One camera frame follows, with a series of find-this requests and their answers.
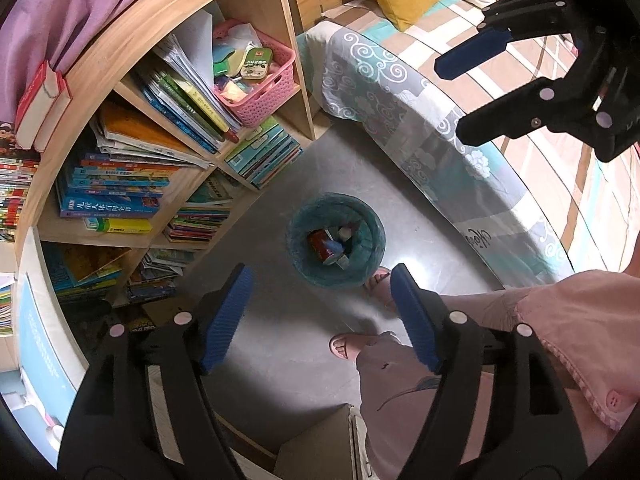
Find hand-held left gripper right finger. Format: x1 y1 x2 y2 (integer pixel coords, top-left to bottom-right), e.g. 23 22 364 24
390 262 588 480

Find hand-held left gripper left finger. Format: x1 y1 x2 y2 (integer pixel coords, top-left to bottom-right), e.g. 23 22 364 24
57 261 256 480

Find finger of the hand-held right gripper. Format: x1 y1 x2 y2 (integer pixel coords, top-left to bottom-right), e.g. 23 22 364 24
434 0 576 81
456 79 581 147

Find teal fuzzy trash bin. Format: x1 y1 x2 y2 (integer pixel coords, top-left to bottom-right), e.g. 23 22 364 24
286 192 387 289

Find red drink can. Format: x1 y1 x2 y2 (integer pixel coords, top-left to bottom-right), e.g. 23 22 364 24
307 228 346 266

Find person's right foot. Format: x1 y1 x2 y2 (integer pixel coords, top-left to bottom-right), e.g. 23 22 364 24
364 267 401 311

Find person's foot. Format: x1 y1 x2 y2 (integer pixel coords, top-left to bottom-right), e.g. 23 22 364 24
364 267 401 311
329 332 381 361

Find bed with patterned sheet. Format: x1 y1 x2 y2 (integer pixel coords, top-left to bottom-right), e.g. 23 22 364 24
305 0 640 286

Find person's right leg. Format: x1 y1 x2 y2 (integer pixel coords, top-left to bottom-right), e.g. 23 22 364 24
430 280 531 333

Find person's leg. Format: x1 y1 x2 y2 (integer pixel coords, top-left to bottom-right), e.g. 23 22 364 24
356 331 501 480
430 280 531 333

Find person's left foot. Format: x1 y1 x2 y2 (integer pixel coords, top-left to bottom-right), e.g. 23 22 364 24
329 332 381 361

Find pile of worn booklets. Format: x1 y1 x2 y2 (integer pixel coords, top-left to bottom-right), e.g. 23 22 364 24
127 247 196 303

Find person's left leg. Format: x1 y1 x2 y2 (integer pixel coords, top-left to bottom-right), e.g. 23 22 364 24
356 331 501 480

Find stack of thin picture books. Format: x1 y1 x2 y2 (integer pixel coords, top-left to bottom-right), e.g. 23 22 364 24
162 175 236 251

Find yellow green book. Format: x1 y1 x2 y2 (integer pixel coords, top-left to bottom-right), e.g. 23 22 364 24
82 216 153 235

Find brown cardboard box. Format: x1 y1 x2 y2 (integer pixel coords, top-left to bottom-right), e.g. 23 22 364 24
272 402 373 480

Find large blue orange book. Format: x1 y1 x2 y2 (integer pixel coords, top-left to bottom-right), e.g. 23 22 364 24
42 245 131 301

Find person's pink shirt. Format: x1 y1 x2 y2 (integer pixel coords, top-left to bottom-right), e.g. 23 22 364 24
515 269 640 461

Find row of teal books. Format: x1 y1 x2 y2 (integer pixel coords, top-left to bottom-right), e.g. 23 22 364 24
225 115 304 190

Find stack of blue-spine books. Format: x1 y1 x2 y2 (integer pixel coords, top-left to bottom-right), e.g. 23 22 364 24
55 152 173 218

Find pink and blue desk mat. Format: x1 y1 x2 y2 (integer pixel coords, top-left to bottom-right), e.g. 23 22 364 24
15 272 78 421

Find pink plastic basket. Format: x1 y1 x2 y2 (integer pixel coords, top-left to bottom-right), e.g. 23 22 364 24
212 19 297 128

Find stack of orange-cover books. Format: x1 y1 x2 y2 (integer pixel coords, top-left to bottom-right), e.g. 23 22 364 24
92 102 211 168

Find green tin box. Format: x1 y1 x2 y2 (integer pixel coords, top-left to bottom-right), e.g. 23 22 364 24
240 47 275 81

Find leaning green thin books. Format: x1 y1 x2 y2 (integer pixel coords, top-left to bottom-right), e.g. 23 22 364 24
135 55 246 153

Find colourful paper scraps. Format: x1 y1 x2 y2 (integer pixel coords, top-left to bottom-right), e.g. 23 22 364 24
214 22 261 106

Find row of colourful paperbacks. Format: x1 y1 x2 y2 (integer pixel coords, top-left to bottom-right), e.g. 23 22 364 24
0 157 41 243

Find thick red hardcover book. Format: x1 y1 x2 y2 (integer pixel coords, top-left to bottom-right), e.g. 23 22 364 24
32 72 73 153
15 60 56 148

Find white paper sheets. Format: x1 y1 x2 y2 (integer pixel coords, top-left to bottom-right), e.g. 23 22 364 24
152 10 216 91

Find curved wooden bookshelf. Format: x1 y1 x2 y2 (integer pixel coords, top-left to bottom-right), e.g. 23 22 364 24
15 0 321 311

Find purple curtain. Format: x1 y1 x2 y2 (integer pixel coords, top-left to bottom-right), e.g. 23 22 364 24
0 0 166 126

